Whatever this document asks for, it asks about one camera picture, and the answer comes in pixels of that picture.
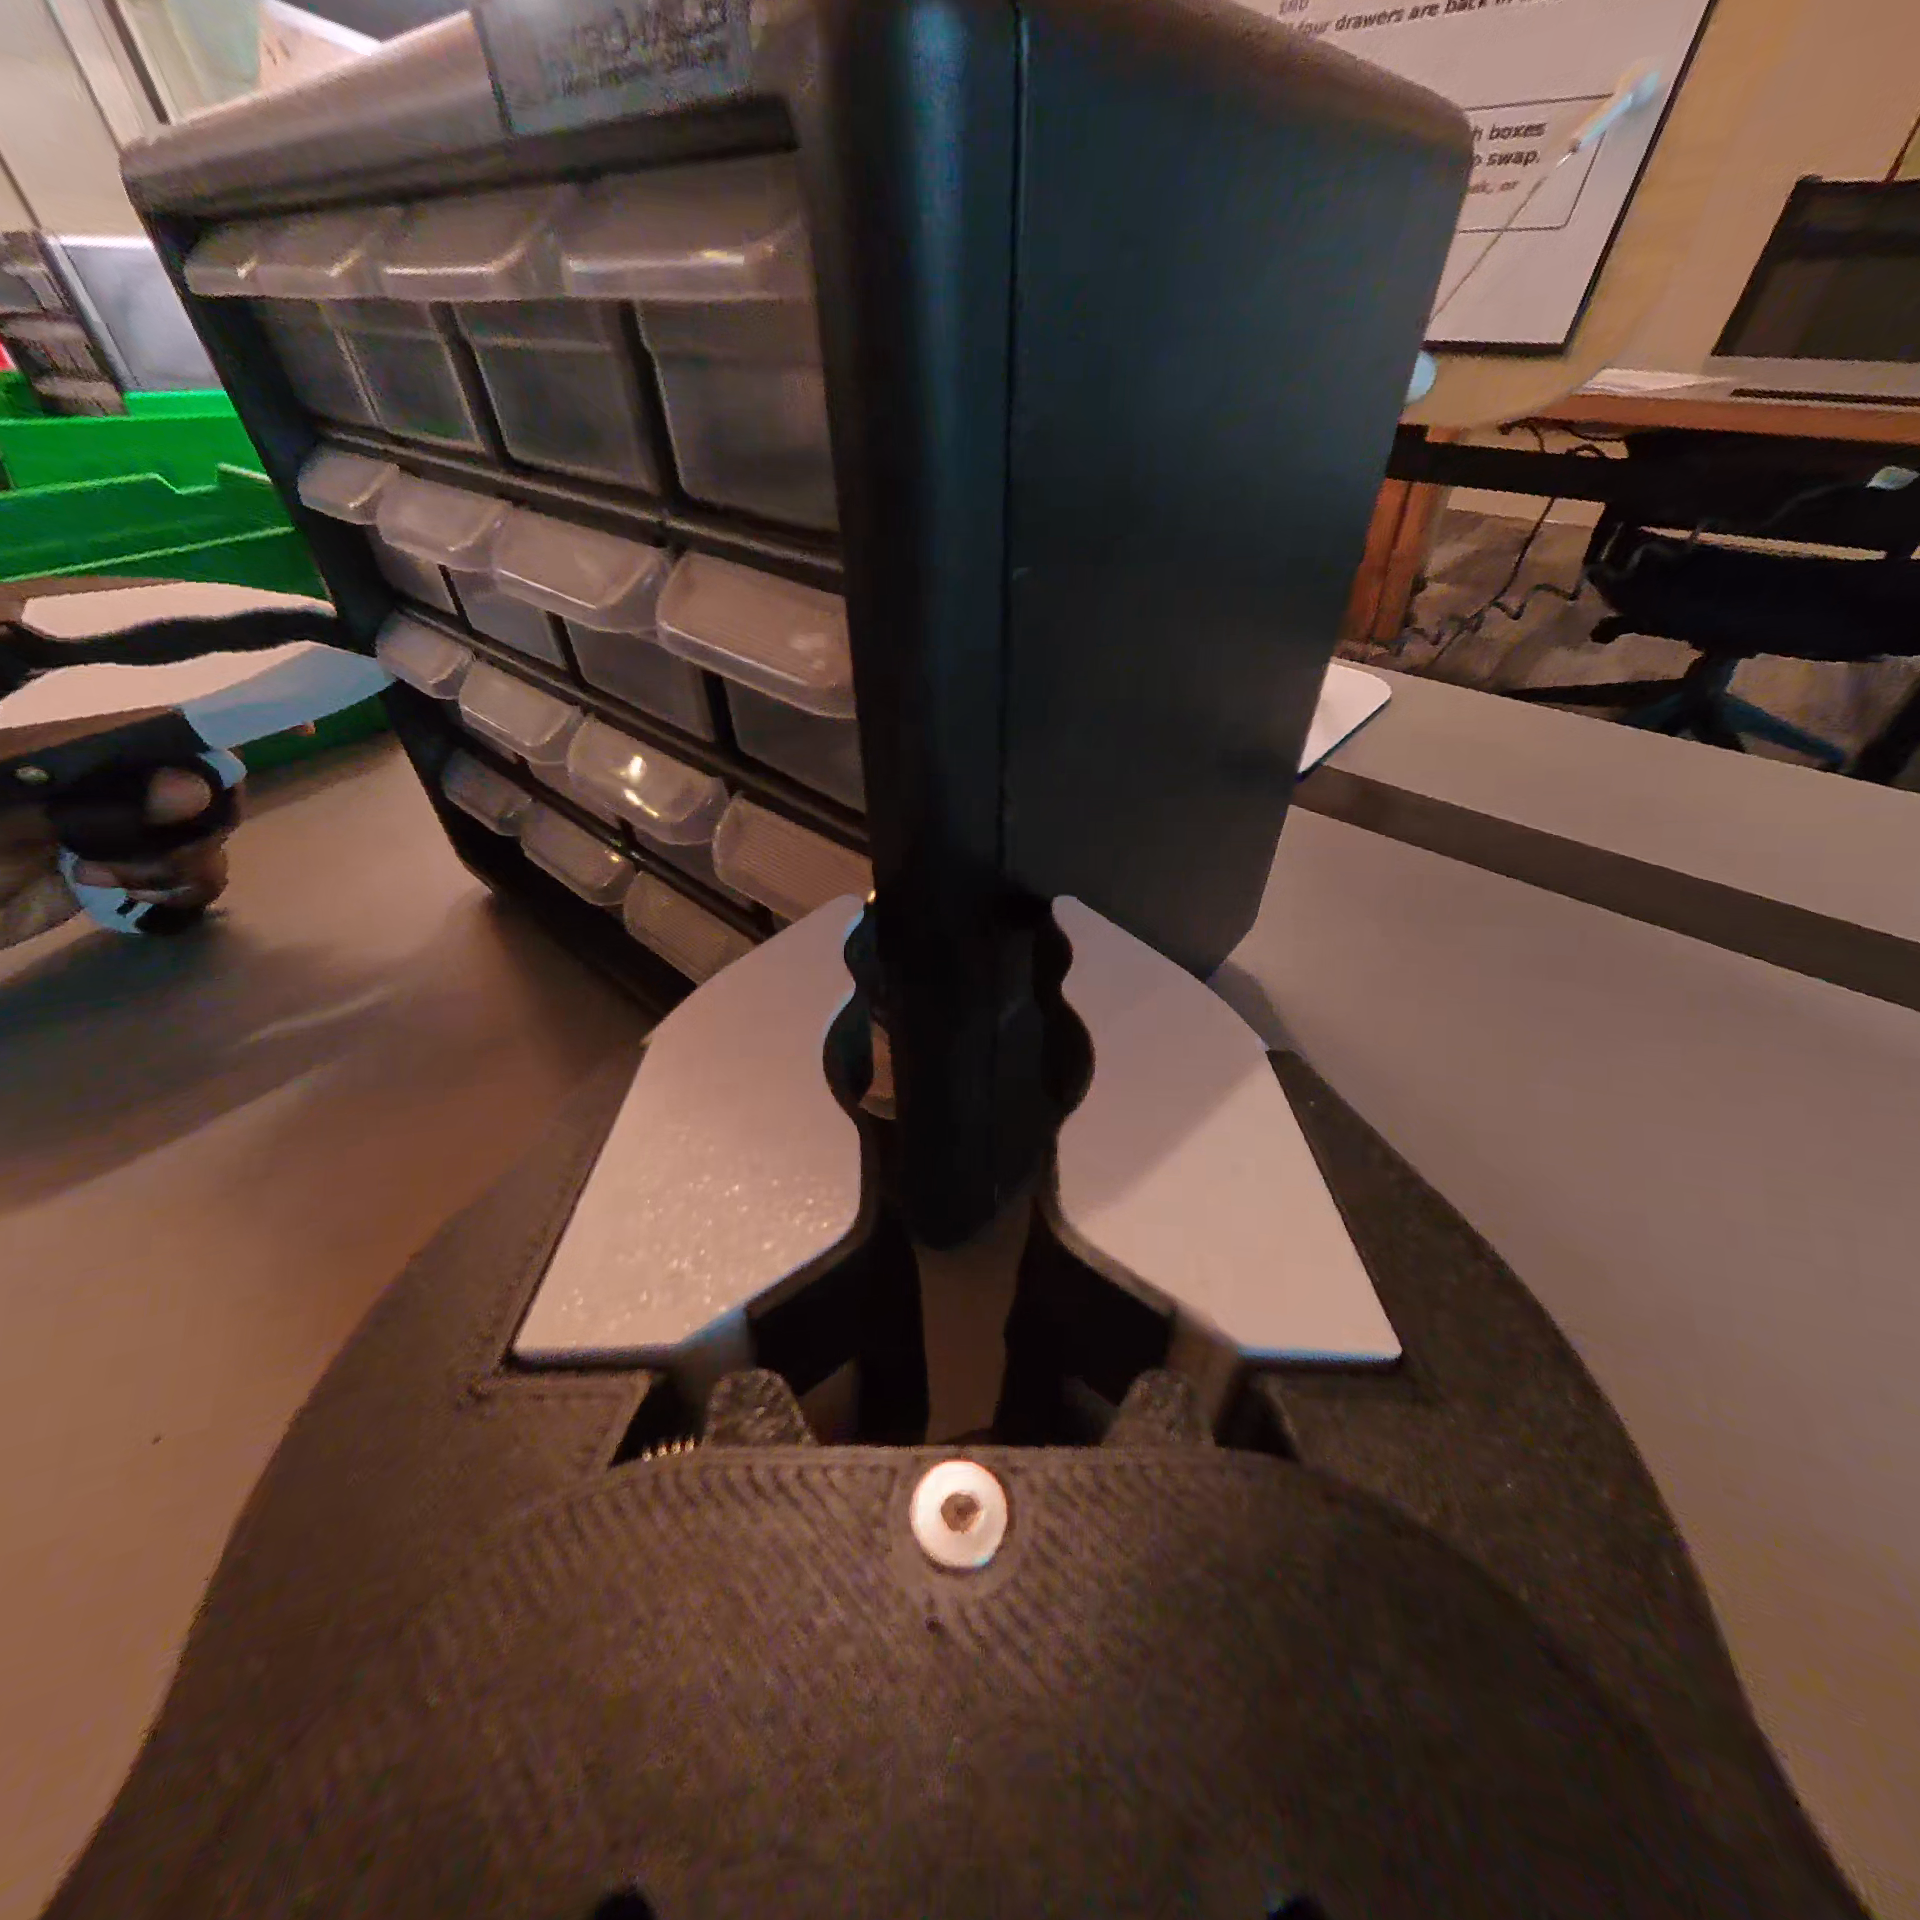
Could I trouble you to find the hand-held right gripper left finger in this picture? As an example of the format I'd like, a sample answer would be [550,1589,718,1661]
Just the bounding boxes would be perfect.
[512,895,875,1379]

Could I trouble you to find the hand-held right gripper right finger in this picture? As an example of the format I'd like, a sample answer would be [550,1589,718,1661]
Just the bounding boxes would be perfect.
[1043,895,1409,1426]

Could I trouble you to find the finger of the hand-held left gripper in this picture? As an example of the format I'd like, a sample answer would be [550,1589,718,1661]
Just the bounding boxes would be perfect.
[0,649,400,753]
[0,581,371,686]

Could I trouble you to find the set of translucent small drawers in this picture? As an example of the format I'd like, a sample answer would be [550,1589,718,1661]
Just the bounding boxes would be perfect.
[181,156,879,983]

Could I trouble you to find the black drawer cabinet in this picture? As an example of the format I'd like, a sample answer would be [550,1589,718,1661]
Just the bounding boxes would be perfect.
[120,0,1479,1255]

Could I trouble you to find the person's left hand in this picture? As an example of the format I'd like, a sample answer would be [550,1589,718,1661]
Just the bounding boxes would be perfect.
[0,764,234,949]

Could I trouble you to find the green plastic bin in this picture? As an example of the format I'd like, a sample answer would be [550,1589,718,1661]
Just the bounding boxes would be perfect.
[0,367,394,776]

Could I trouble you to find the black office chair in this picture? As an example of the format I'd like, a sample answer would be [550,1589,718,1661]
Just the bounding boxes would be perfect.
[1581,482,1920,782]

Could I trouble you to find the wooden desk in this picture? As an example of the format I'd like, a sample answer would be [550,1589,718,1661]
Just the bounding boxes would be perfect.
[1388,360,1920,519]

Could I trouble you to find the white text instruction board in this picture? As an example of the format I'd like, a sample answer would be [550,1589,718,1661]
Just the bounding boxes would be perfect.
[1282,0,1718,357]

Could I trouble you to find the dark computer monitor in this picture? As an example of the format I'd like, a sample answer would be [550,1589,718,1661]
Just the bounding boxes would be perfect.
[1711,178,1920,399]

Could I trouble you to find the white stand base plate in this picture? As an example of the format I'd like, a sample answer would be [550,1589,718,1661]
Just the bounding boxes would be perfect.
[1294,661,1397,782]

